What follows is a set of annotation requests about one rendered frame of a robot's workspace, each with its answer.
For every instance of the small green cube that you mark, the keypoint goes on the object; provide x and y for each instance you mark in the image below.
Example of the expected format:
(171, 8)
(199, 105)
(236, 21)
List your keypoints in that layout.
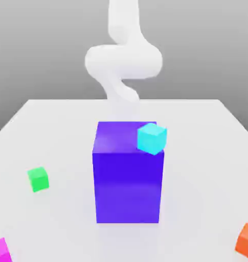
(38, 179)

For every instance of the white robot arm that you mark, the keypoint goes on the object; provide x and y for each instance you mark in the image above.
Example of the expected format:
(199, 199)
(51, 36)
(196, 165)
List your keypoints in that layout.
(123, 61)

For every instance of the small magenta cube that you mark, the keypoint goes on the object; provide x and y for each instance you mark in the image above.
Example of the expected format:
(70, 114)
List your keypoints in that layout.
(0, 250)

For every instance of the small cyan cube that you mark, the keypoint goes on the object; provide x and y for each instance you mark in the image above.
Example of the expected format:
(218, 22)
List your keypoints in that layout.
(151, 139)

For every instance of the large purple box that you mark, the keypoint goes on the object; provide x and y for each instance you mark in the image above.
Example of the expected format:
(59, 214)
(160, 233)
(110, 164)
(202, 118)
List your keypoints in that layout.
(126, 184)

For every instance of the small orange cube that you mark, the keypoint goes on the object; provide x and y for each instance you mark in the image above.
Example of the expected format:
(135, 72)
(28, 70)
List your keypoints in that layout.
(246, 242)

